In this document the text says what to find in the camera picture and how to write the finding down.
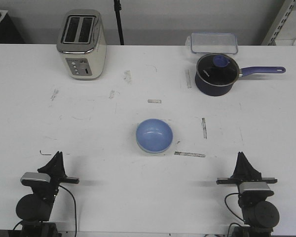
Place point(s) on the grey metal shelf upright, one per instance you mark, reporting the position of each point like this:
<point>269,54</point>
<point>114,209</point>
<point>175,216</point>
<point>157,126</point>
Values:
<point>282,31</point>

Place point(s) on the dark blue saucepan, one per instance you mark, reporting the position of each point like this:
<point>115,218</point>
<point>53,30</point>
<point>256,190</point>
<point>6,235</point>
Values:
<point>215,90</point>

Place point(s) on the green bowl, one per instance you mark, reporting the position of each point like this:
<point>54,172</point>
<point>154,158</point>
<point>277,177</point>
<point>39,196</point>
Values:
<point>157,150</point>

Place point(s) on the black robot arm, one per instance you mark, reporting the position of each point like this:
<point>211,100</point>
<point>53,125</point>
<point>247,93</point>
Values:
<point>259,216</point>
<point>35,209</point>

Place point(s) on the cream and chrome toaster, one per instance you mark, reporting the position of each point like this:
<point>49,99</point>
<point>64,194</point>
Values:
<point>82,44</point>

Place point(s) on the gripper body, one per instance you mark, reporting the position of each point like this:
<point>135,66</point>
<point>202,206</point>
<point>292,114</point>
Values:
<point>48,192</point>
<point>237,182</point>

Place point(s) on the glass pot lid blue knob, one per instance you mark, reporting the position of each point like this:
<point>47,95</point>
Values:
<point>218,69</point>

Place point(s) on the black tripod pole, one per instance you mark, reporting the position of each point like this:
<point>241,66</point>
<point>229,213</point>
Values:
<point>117,9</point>

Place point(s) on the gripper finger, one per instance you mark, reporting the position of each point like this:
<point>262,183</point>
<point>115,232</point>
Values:
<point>52,168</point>
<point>238,168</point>
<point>246,169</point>
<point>61,165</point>

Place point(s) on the blue bowl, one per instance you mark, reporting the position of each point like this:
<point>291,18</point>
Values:
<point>153,133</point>

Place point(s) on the clear plastic food container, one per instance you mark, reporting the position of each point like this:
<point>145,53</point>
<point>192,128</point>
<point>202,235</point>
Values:
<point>204,42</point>

